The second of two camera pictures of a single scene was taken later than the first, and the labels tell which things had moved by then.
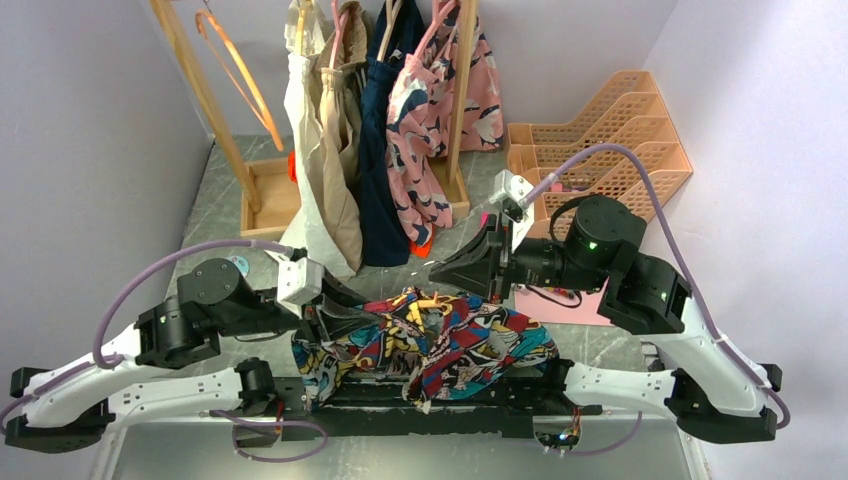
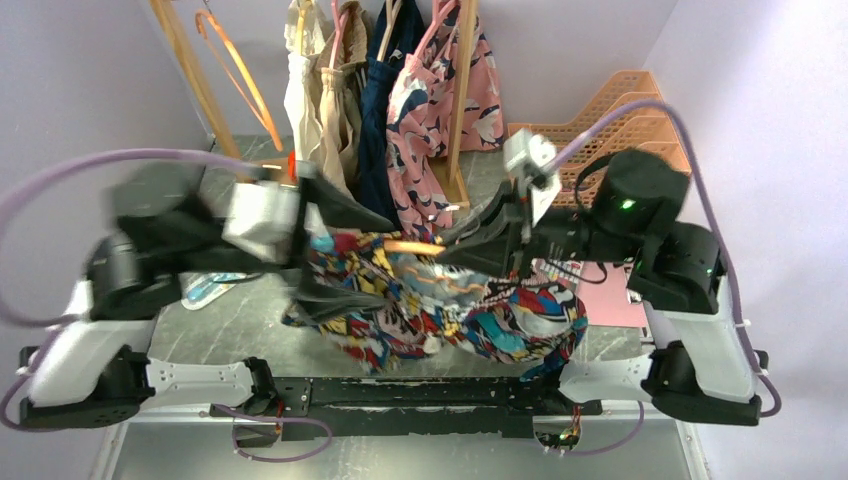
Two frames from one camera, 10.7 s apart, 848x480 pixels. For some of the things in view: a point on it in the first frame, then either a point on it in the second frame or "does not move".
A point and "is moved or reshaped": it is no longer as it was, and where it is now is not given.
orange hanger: x=435 y=303 to x=426 y=247
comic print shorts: x=432 y=347 is moved or reshaped
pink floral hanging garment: x=419 y=105 does not move
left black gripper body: x=317 y=318 to x=304 y=197
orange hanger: x=265 y=115 does not move
